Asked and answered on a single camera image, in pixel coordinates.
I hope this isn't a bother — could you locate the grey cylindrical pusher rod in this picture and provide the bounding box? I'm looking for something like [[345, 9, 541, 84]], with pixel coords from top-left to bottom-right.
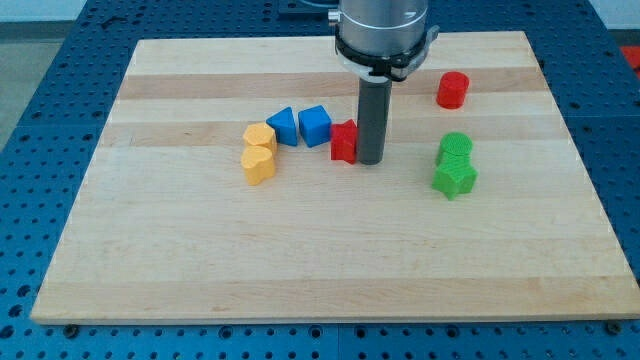
[[357, 79, 392, 165]]

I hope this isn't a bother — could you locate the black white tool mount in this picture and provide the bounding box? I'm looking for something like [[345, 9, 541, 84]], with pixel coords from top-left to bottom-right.
[[334, 25, 440, 83]]

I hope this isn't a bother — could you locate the red cylinder block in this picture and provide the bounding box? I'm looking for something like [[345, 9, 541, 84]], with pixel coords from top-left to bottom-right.
[[436, 71, 470, 109]]

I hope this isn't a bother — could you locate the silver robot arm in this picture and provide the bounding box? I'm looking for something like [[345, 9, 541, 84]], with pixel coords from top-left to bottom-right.
[[328, 0, 440, 165]]

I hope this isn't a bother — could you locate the red star block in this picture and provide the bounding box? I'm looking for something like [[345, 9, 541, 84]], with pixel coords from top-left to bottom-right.
[[330, 119, 358, 164]]

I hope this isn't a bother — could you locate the blue cube block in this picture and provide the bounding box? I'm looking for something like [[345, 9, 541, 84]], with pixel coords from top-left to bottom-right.
[[298, 105, 332, 147]]

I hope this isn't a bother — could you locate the blue triangle block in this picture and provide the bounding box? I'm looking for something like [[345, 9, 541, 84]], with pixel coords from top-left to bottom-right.
[[266, 107, 298, 147]]

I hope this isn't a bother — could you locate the green cylinder block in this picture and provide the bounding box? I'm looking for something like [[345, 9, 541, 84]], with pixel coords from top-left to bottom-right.
[[436, 132, 473, 165]]

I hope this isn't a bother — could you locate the green star block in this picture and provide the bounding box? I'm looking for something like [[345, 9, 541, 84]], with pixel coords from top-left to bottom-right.
[[432, 152, 478, 200]]

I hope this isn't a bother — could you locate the yellow hexagon block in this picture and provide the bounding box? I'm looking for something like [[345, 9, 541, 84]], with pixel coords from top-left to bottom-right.
[[243, 122, 277, 153]]

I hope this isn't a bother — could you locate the yellow heart block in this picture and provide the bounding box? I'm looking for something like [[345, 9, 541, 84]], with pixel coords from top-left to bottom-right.
[[241, 146, 276, 185]]

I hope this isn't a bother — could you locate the wooden board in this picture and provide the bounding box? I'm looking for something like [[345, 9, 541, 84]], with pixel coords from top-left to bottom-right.
[[31, 31, 639, 325]]

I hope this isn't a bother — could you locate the red object at edge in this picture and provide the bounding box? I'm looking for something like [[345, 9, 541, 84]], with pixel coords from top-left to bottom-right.
[[620, 45, 640, 77]]

